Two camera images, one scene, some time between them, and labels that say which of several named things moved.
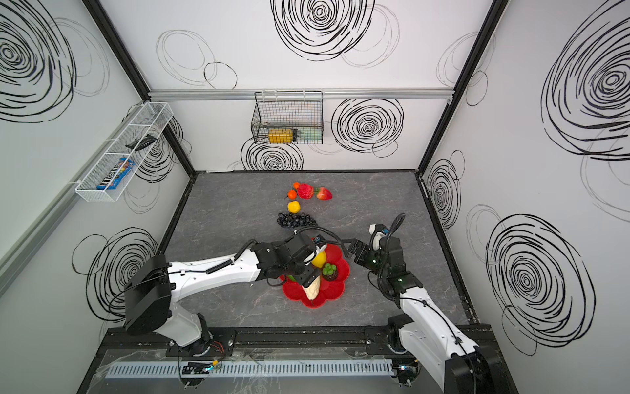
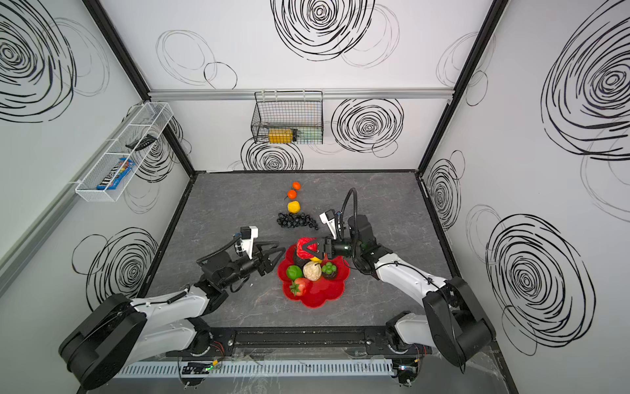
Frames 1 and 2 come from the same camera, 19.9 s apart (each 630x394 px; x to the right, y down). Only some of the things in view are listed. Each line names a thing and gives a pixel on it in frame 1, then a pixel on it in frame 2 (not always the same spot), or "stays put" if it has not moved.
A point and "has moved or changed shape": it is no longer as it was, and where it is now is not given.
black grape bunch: [294, 220] stays put
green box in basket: [311, 135] stays put
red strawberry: [324, 194] → [299, 286]
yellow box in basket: [280, 135] stays put
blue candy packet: [116, 175] stays put
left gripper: [308, 276] → [263, 266]
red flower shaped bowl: [329, 290] stays put
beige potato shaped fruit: [312, 290] has moved or changed shape
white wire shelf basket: [108, 177] stays put
